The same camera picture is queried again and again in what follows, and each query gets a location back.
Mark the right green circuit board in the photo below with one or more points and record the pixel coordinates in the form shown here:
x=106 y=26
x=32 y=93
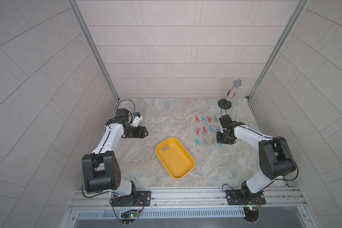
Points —
x=251 y=214

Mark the left green circuit board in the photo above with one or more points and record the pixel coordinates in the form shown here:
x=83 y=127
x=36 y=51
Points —
x=130 y=216

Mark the yellow plastic storage box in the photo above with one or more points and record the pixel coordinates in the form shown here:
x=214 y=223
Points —
x=177 y=161

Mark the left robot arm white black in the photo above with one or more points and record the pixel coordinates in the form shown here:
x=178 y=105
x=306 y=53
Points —
x=101 y=171

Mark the glitter microphone on black stand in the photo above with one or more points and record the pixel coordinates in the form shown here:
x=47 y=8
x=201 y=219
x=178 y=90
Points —
x=225 y=103

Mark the aluminium mounting rail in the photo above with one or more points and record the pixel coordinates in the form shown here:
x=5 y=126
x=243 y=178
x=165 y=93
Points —
x=214 y=197

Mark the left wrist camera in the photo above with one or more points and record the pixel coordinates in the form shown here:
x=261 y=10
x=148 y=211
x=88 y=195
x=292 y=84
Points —
x=137 y=118

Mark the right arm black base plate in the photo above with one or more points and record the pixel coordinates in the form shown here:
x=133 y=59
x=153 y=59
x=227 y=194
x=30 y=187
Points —
x=244 y=198

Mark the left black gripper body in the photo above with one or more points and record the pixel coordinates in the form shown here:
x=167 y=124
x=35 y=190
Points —
x=134 y=132

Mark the green circuit board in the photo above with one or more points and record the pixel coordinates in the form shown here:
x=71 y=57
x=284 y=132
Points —
x=251 y=214
x=130 y=216

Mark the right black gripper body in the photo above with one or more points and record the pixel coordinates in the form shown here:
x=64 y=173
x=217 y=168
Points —
x=222 y=137

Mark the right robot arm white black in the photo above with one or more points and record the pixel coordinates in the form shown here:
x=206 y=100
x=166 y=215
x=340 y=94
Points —
x=275 y=158

